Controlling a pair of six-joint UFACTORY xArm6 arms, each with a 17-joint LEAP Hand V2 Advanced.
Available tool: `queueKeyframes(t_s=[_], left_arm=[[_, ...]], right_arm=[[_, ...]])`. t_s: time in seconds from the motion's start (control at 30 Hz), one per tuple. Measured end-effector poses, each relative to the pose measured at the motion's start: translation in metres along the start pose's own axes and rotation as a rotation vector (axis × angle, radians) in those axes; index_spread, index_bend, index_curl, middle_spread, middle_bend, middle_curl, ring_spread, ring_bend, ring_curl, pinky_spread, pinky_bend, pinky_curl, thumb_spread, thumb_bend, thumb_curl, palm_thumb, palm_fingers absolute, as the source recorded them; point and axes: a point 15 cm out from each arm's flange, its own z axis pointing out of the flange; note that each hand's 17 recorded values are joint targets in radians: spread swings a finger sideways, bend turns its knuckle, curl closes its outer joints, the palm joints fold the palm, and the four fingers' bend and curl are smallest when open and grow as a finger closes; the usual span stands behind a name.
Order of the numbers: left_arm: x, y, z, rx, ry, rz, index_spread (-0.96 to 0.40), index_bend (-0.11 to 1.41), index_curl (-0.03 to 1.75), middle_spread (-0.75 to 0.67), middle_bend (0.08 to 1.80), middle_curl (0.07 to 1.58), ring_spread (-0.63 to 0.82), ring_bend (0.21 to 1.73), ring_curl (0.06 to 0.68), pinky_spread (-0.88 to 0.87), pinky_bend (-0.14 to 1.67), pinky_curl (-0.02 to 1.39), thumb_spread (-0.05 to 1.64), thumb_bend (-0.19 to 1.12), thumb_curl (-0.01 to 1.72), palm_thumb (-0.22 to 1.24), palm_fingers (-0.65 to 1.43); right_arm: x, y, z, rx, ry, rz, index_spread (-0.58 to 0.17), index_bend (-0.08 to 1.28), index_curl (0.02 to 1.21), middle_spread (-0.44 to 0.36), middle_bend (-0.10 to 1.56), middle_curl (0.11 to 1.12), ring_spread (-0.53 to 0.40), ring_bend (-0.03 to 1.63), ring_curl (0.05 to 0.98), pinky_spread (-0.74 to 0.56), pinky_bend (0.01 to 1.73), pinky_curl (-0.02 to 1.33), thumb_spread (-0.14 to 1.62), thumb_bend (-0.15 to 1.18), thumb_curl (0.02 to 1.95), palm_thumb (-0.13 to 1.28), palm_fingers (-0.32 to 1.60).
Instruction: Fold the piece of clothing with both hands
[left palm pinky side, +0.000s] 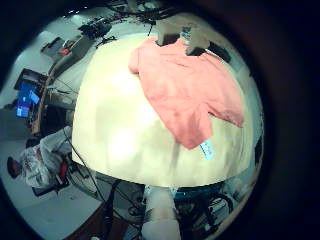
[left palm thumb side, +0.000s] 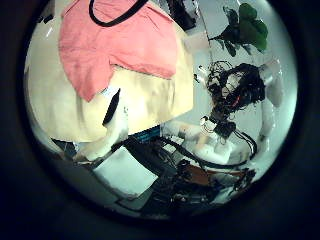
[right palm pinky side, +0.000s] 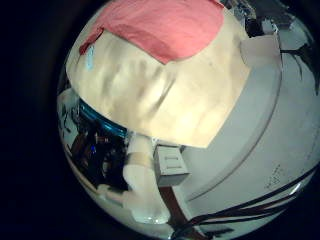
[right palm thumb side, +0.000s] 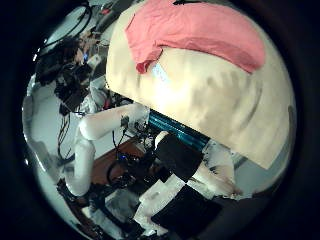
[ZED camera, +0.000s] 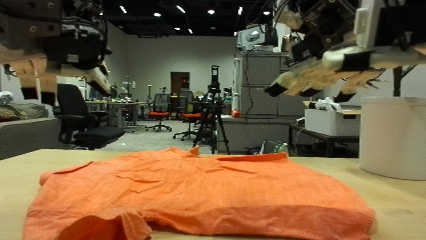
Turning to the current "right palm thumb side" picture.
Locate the orange shirt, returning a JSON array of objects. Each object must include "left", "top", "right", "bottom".
[{"left": 124, "top": 0, "right": 267, "bottom": 75}]

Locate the black sleeved cable bundle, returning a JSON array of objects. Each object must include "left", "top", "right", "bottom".
[{"left": 56, "top": 112, "right": 75, "bottom": 162}]

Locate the brown wooden board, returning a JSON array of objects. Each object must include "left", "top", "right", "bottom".
[{"left": 91, "top": 139, "right": 145, "bottom": 186}]

